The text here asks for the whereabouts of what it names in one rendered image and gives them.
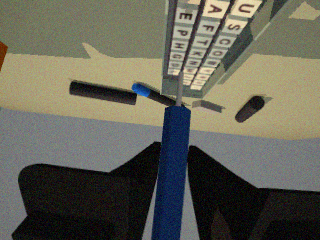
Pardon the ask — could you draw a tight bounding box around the blue stylus with thin metal tip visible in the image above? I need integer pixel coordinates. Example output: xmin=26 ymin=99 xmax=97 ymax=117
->
xmin=151 ymin=71 xmax=191 ymax=240

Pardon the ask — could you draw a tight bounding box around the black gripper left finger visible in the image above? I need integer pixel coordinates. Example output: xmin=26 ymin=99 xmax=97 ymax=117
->
xmin=18 ymin=141 xmax=161 ymax=240

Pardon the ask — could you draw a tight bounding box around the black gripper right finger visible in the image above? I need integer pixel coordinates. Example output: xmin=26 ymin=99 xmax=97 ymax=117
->
xmin=187 ymin=145 xmax=320 ymax=240

